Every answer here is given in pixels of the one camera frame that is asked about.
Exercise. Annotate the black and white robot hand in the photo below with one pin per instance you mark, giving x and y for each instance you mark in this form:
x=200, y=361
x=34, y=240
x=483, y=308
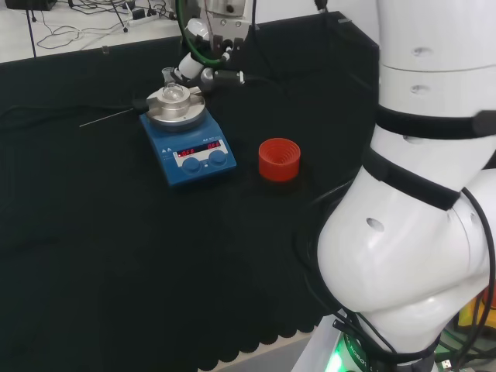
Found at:
x=226, y=46

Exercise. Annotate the heater with blue base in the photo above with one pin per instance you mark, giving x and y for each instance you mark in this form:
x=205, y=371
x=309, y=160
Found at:
x=197, y=162

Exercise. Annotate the clear round-bottom glass flask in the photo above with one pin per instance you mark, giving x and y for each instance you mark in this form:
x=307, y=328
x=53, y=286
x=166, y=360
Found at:
x=173, y=92

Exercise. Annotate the white power strip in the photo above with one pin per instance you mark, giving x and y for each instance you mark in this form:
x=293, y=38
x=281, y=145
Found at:
x=138, y=15

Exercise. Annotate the black tripod leg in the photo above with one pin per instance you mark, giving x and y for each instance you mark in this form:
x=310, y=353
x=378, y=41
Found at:
x=119, y=15

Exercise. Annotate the thin metal probe, black knob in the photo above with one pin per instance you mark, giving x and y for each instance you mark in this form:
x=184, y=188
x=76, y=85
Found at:
x=112, y=116

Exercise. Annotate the thin dark blue pole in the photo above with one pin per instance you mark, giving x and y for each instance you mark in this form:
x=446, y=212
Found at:
x=32, y=27

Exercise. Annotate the black box device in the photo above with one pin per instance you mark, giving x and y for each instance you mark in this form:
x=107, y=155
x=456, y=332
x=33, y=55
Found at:
x=29, y=4

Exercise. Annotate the black bench cloth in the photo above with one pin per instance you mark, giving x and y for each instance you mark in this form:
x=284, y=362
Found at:
x=116, y=240

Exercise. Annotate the yellow stop button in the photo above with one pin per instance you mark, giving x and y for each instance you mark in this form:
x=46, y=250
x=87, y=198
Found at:
x=474, y=310

